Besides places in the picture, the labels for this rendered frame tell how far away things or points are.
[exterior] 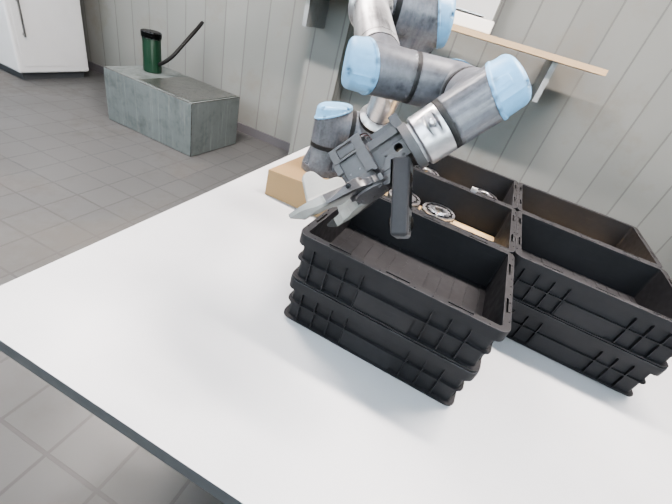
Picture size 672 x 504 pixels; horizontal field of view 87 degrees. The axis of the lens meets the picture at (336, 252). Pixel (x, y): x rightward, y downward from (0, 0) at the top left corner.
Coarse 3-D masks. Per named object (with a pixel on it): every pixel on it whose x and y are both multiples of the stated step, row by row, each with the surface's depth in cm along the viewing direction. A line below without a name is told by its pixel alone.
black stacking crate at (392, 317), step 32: (320, 224) 71; (352, 224) 94; (384, 224) 90; (416, 224) 86; (320, 256) 68; (384, 256) 86; (416, 256) 89; (448, 256) 86; (480, 256) 83; (320, 288) 70; (352, 288) 68; (384, 288) 65; (448, 288) 81; (480, 288) 84; (384, 320) 67; (416, 320) 65; (448, 320) 62; (448, 352) 65; (480, 352) 61
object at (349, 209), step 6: (342, 204) 62; (348, 204) 59; (354, 204) 58; (360, 204) 58; (366, 204) 59; (342, 210) 61; (348, 210) 60; (354, 210) 58; (360, 210) 60; (336, 216) 62; (342, 216) 61; (348, 216) 60; (330, 222) 63; (336, 222) 62; (342, 222) 62
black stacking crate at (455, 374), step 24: (312, 288) 71; (288, 312) 79; (312, 312) 74; (336, 312) 72; (336, 336) 75; (360, 336) 72; (384, 336) 68; (384, 360) 72; (408, 360) 70; (432, 360) 66; (408, 384) 71; (432, 384) 70; (456, 384) 67
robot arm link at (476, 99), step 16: (496, 64) 45; (512, 64) 44; (464, 80) 47; (480, 80) 46; (496, 80) 45; (512, 80) 44; (528, 80) 45; (448, 96) 47; (464, 96) 46; (480, 96) 45; (496, 96) 45; (512, 96) 45; (528, 96) 46; (448, 112) 47; (464, 112) 46; (480, 112) 46; (496, 112) 46; (512, 112) 47; (464, 128) 47; (480, 128) 48
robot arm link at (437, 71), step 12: (432, 60) 53; (444, 60) 53; (456, 60) 57; (432, 72) 52; (444, 72) 53; (456, 72) 51; (420, 84) 53; (432, 84) 53; (444, 84) 52; (420, 96) 54; (432, 96) 54
